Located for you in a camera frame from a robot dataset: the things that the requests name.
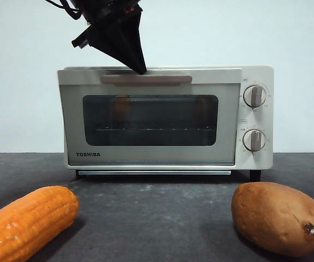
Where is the glass oven door with handle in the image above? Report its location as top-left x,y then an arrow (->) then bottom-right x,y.
57,68 -> 243,166

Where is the cream Toshiba toaster oven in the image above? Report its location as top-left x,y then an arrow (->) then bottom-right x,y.
57,64 -> 274,181

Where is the cream temperature knob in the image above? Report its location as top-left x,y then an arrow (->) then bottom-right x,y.
243,85 -> 266,108

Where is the cream timer knob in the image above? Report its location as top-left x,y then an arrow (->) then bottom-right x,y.
243,129 -> 266,152

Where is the orange corn cob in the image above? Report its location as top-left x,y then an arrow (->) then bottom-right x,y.
0,186 -> 80,262

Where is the brown sweet potato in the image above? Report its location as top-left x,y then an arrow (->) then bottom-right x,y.
231,181 -> 314,258

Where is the black cable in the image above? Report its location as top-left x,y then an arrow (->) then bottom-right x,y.
45,0 -> 80,20

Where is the metal wire oven rack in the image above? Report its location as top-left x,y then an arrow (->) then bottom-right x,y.
96,127 -> 209,132

